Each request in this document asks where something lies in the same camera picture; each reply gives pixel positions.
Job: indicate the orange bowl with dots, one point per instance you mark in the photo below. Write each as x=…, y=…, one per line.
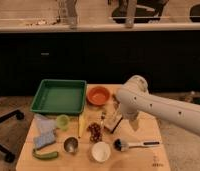
x=98, y=95

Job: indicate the white bowl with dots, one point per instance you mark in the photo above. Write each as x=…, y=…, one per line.
x=101, y=152

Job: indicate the small metal cup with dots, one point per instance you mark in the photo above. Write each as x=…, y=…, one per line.
x=71, y=145

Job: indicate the dish brush white handle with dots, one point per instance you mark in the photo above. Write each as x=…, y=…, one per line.
x=122, y=145

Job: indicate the small green cup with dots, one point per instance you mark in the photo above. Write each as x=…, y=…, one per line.
x=62, y=122

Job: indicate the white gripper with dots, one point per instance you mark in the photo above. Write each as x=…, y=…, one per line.
x=134, y=123

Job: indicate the yellow corn toy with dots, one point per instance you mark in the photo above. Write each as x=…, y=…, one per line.
x=81, y=125

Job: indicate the green plastic tray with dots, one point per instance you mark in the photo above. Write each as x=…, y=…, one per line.
x=60, y=97

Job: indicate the brown grape bunch toy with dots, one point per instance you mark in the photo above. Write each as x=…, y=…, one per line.
x=95, y=130

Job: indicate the clear plastic bag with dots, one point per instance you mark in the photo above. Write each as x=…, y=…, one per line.
x=44, y=124

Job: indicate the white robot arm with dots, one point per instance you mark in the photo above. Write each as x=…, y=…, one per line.
x=133, y=97

